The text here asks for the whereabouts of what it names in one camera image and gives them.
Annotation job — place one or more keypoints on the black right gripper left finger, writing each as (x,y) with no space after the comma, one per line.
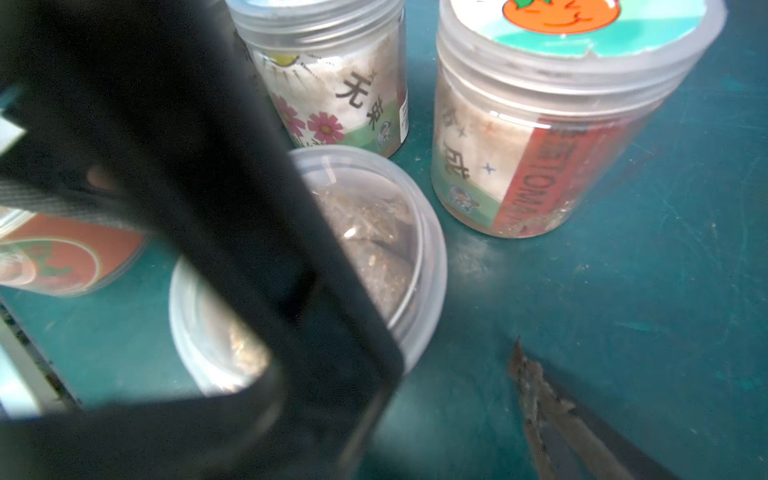
(140,107)

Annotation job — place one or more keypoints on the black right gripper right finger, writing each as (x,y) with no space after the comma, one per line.
(568,441)

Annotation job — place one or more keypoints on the clear lid seed container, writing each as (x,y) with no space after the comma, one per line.
(388,231)
(62,257)

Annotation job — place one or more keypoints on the pink flower label seed jar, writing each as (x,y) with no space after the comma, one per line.
(335,70)

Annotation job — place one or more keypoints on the tomato label seed jar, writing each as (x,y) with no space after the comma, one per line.
(535,100)

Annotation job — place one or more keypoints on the aluminium front rail base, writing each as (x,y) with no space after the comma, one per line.
(30,387)

